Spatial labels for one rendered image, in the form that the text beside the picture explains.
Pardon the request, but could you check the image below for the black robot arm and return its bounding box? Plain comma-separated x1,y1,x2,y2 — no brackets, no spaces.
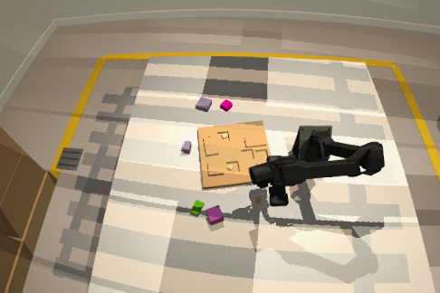
248,130,385,188

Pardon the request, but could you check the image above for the pink cube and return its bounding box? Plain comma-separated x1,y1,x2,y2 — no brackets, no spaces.
206,205,224,225

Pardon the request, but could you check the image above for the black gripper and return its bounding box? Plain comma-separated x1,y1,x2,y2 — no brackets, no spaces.
266,156,289,207

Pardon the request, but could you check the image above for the small green block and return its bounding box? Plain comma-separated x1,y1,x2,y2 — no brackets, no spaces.
190,200,204,216

